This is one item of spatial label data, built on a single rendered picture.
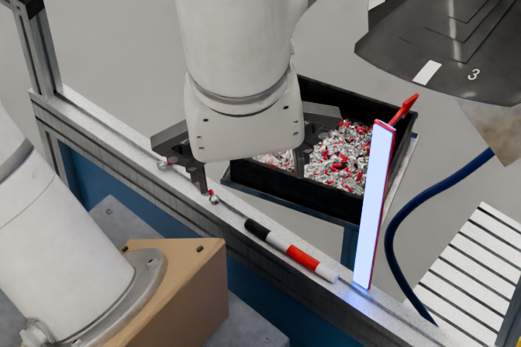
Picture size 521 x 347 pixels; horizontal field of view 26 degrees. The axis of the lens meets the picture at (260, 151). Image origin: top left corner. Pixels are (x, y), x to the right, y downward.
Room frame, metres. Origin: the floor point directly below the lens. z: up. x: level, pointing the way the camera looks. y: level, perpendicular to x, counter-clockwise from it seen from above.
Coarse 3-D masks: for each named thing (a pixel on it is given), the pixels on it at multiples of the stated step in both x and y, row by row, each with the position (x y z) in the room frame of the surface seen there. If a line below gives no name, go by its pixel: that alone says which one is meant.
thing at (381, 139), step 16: (384, 144) 0.68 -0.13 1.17; (384, 160) 0.68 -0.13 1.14; (368, 176) 0.69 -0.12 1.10; (384, 176) 0.68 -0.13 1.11; (368, 192) 0.69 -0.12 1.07; (368, 208) 0.69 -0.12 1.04; (368, 224) 0.68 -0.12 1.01; (368, 240) 0.68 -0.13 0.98; (368, 256) 0.68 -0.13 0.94; (368, 272) 0.68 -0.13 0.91
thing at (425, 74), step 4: (428, 64) 0.79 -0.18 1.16; (432, 64) 0.79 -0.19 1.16; (436, 64) 0.79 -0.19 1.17; (440, 64) 0.79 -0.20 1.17; (424, 68) 0.79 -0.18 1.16; (428, 68) 0.79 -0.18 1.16; (432, 68) 0.79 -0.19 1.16; (436, 68) 0.78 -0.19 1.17; (420, 72) 0.78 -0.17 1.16; (424, 72) 0.78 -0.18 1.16; (428, 72) 0.78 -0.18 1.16; (432, 72) 0.78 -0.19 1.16; (416, 76) 0.78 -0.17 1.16; (420, 76) 0.78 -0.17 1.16; (424, 76) 0.78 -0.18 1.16; (428, 76) 0.78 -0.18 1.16; (412, 80) 0.78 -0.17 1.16; (416, 80) 0.77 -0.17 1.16; (420, 80) 0.77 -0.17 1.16; (424, 80) 0.77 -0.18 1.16; (428, 80) 0.77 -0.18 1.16; (424, 84) 0.76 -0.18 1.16
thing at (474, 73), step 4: (472, 64) 0.78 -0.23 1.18; (476, 64) 0.78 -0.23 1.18; (468, 68) 0.78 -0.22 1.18; (472, 68) 0.77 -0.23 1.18; (476, 68) 0.77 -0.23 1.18; (480, 68) 0.77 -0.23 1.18; (484, 68) 0.77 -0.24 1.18; (468, 72) 0.77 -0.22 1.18; (472, 72) 0.77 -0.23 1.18; (476, 72) 0.77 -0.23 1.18; (480, 72) 0.77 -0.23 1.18; (484, 72) 0.77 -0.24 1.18; (464, 76) 0.77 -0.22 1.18; (468, 76) 0.76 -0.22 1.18; (472, 76) 0.76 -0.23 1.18; (476, 76) 0.76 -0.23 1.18; (480, 76) 0.76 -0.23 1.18; (464, 80) 0.76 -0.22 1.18; (468, 80) 0.76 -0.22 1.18; (472, 80) 0.76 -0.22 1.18; (476, 80) 0.76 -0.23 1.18
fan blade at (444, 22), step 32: (416, 0) 0.90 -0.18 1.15; (448, 0) 0.88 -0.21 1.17; (480, 0) 0.87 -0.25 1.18; (512, 0) 0.87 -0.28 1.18; (384, 32) 0.86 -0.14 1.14; (416, 32) 0.84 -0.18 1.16; (448, 32) 0.83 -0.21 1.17; (480, 32) 0.83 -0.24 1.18; (512, 32) 0.82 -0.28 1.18; (384, 64) 0.81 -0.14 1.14; (416, 64) 0.80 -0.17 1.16; (448, 64) 0.79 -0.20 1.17; (480, 64) 0.78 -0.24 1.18; (512, 64) 0.77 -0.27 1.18; (480, 96) 0.73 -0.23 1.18; (512, 96) 0.73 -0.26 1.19
